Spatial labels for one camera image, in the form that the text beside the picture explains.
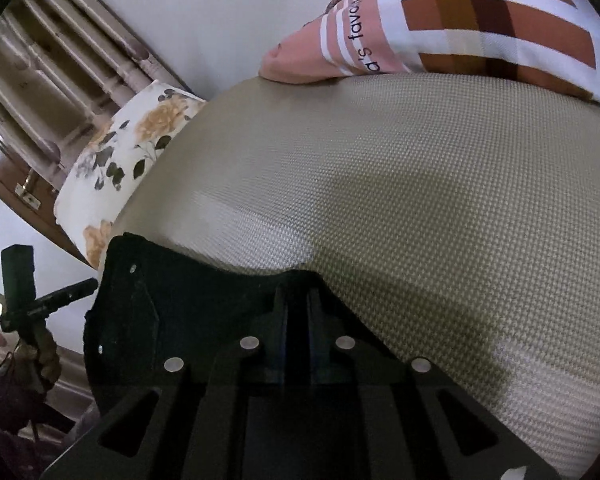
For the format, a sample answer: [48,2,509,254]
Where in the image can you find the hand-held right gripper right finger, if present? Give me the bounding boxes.
[306,284,562,480]

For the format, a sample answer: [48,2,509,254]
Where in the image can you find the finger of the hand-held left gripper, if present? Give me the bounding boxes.
[34,279,99,313]

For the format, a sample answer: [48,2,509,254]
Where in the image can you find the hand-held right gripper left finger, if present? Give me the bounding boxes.
[42,284,295,480]

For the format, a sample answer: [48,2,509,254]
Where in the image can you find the black pants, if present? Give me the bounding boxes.
[83,232,388,413]

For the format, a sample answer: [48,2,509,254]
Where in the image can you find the person's left hand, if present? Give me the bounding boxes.
[0,327,62,396]

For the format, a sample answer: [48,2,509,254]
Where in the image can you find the white floral rose pillow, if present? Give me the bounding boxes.
[54,80,209,269]

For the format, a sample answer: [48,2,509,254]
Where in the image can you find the pink plaid pillow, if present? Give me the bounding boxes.
[259,0,600,111]

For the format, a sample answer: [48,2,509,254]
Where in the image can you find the brown wooden frame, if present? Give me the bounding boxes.
[0,117,93,267]

